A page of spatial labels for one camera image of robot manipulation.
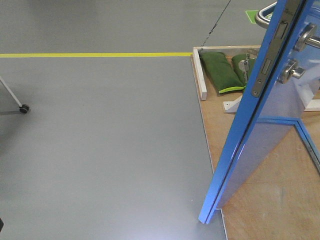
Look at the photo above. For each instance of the blue door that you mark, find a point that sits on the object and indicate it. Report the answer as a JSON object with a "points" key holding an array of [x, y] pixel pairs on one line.
{"points": [[248, 142]]}

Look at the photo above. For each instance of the yellow floor tape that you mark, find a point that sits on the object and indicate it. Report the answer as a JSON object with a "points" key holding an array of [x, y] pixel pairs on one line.
{"points": [[96, 55]]}

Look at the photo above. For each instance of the green sandbag left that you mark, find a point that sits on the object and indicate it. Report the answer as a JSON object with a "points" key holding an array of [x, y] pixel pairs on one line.
{"points": [[220, 72]]}

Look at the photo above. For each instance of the green sandbag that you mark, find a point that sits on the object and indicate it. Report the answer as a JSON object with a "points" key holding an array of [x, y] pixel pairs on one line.
{"points": [[220, 72], [239, 72]]}

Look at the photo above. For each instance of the green sandbag right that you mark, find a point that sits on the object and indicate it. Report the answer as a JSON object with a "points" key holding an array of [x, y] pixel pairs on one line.
{"points": [[239, 72]]}

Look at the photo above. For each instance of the keys in lock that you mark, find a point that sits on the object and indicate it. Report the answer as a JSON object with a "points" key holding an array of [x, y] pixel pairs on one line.
{"points": [[244, 66]]}

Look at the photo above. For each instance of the green floor sign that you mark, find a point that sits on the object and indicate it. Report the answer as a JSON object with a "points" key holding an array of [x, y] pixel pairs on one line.
{"points": [[251, 15]]}

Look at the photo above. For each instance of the silver lock thumb turn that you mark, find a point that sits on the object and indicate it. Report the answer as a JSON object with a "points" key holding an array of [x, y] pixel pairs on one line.
{"points": [[292, 70]]}

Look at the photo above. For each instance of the plywood base platform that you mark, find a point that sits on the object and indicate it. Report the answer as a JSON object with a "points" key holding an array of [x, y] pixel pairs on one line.
{"points": [[281, 199]]}

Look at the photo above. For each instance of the white wooden brace far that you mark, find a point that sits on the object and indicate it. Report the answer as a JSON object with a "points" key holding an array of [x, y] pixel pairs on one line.
{"points": [[305, 94]]}

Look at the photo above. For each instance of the black robot part left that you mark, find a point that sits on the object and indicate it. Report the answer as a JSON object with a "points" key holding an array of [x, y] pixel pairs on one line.
{"points": [[1, 224]]}

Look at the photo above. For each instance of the white edge rail far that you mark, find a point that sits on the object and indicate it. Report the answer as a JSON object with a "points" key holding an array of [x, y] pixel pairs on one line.
{"points": [[229, 51]]}

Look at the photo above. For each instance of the silver door handle outer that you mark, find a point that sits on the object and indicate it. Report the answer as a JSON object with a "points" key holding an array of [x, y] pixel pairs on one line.
{"points": [[263, 16]]}

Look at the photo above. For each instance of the silver door handle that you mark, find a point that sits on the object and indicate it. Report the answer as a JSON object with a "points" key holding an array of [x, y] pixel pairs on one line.
{"points": [[307, 38], [263, 16]]}

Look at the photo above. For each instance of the silver door handle inner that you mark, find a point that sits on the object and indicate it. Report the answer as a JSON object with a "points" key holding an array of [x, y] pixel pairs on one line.
{"points": [[307, 38]]}

